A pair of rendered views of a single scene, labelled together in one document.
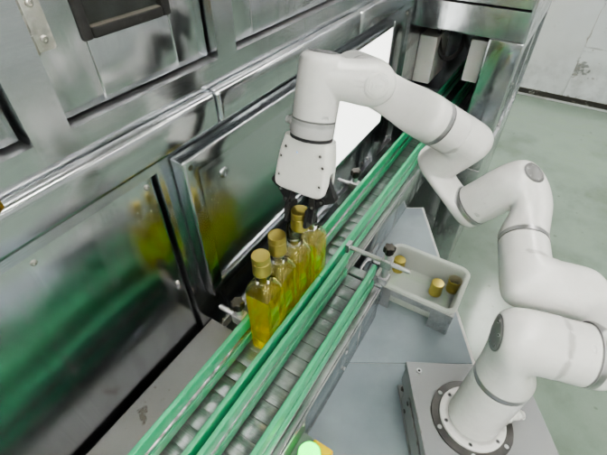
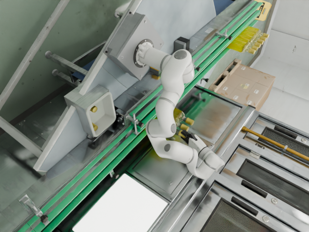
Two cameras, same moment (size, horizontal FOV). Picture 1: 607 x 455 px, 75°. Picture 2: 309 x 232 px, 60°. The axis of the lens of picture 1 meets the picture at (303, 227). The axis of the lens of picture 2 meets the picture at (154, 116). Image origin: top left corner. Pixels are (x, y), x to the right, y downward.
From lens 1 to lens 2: 165 cm
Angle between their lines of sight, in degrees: 76
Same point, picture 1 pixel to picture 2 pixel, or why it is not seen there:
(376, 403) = not seen: hidden behind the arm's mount
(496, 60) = not seen: outside the picture
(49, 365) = (208, 108)
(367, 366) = (125, 85)
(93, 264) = (214, 125)
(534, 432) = (135, 37)
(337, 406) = not seen: hidden behind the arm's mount
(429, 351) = (108, 80)
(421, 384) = (143, 71)
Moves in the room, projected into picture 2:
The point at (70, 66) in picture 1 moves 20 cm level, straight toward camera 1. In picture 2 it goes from (244, 153) to (257, 126)
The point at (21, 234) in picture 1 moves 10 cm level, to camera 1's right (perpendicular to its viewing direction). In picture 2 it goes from (237, 125) to (235, 121)
